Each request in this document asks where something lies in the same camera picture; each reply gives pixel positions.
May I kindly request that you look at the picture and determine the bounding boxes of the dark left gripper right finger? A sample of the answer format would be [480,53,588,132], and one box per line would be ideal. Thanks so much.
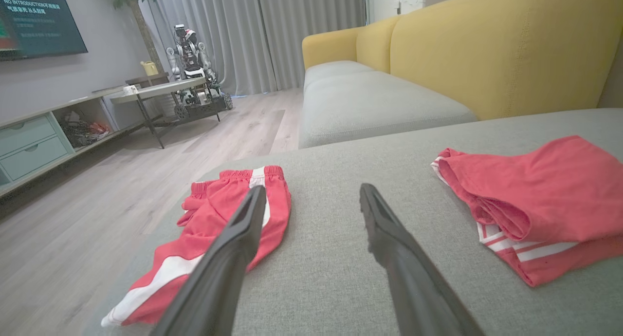
[359,183,485,336]

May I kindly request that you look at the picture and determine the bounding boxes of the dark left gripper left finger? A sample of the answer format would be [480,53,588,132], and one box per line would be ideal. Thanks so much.
[148,185,267,336]

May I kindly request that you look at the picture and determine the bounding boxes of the red shorts with white stripe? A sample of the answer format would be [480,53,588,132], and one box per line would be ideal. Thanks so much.
[101,166,292,327]

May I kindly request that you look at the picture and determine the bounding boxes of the red Bulls basketball jersey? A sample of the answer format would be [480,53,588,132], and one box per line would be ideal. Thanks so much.
[431,135,623,288]

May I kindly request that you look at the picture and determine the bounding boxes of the large grey sofa ottoman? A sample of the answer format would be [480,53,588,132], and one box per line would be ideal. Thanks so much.
[83,107,623,336]

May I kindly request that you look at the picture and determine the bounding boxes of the grey sofa seat cushion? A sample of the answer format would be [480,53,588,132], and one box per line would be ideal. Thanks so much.
[298,71,478,149]
[304,60,375,92]

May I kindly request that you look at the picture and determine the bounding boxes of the grey top side table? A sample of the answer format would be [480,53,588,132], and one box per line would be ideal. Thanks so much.
[110,77,222,149]

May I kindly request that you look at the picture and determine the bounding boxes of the white wheeled humanoid robot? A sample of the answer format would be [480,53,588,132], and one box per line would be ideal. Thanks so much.
[165,24,233,120]

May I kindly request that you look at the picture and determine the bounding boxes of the long low television cabinet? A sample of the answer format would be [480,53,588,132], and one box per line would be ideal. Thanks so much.
[0,85,166,198]

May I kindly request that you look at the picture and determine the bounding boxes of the narrow yellow sofa back cushion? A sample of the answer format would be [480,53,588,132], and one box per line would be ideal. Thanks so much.
[356,16,403,74]

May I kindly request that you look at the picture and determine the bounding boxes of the grey window curtain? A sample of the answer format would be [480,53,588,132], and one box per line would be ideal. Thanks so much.
[141,0,366,96]

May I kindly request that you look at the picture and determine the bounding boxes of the wide yellow sofa back cushion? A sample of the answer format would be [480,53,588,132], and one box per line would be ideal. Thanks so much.
[389,0,623,121]

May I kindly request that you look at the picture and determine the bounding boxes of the yellow sofa armrest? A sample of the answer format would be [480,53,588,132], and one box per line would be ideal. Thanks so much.
[302,27,364,71]

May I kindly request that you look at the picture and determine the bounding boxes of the indoor potted tree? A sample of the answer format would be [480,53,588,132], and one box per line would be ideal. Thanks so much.
[105,0,168,75]

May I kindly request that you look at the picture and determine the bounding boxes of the taupe cushion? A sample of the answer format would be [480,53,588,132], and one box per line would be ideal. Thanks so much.
[598,29,623,109]

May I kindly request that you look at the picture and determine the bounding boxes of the clutter of cables and cloth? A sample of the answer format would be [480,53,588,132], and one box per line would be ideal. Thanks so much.
[61,111,110,148]

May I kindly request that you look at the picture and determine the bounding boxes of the wall mounted television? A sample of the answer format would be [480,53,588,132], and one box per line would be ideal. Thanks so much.
[0,0,89,62]

